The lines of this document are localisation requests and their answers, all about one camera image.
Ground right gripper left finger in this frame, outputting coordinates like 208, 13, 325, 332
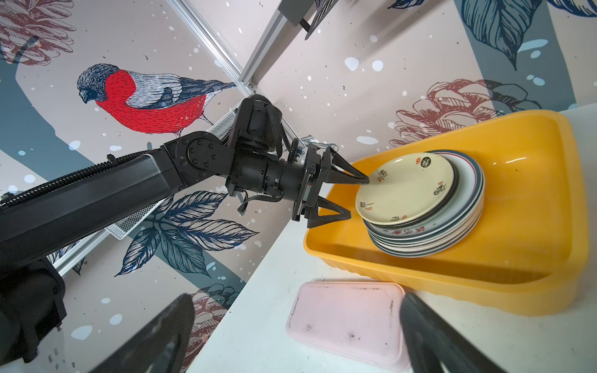
93, 294, 195, 372

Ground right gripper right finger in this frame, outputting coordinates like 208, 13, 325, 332
400, 293, 504, 373

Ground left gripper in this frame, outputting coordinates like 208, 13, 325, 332
292, 145, 369, 228

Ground pale yellow plate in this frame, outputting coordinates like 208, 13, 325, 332
355, 152, 459, 225

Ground teal patterned plate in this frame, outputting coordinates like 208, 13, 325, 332
370, 150, 485, 228

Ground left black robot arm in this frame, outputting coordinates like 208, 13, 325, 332
1, 94, 369, 365

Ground yellow plastic bin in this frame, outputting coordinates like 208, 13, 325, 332
304, 110, 589, 316

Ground pink rectangular box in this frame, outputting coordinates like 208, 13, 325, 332
286, 281, 410, 372

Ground white wire mesh shelf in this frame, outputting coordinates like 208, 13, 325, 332
104, 107, 239, 240

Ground black wall basket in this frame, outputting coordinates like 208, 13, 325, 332
278, 0, 338, 40

